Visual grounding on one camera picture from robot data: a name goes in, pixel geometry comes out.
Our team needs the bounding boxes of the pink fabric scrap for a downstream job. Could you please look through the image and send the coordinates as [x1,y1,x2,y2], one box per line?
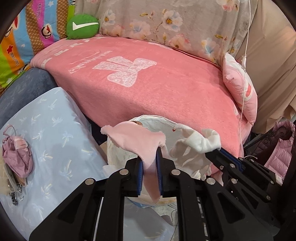
[101,121,166,203]

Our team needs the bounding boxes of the grey floral bedsheet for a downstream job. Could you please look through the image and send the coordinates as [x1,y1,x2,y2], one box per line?
[73,0,258,65]

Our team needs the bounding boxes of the white cloth rag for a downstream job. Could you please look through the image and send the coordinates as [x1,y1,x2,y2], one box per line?
[169,123,221,171]

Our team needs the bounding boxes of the leopard print scrunchie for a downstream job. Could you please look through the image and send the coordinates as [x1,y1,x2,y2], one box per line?
[9,183,24,206]

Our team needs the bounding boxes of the pink puffer jacket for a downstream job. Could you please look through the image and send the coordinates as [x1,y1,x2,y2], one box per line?
[264,120,295,181]

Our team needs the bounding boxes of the beige tulle with pearls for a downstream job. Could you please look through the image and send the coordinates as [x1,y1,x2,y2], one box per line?
[0,158,10,195]

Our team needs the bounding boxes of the dark blue cushion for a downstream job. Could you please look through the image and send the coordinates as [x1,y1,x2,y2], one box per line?
[0,68,57,126]

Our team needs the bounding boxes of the colourful monkey cartoon quilt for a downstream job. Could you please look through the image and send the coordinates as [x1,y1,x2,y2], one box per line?
[1,1,75,94]

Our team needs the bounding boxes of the small pink pillow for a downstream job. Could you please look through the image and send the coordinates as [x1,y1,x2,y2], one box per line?
[222,53,258,126]

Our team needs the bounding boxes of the green plush with swoosh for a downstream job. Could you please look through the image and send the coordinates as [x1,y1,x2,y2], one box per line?
[66,14,99,40]

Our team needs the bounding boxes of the pink towel blanket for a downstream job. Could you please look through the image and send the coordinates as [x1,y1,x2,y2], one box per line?
[30,35,251,157]

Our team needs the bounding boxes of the purple face mask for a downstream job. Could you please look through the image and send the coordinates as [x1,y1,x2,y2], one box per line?
[2,125,34,178]

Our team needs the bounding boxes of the light blue palm-print pillow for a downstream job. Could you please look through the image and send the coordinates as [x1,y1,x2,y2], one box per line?
[0,86,179,241]

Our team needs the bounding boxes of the white trash bag bin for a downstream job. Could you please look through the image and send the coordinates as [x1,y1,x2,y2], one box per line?
[102,114,220,208]

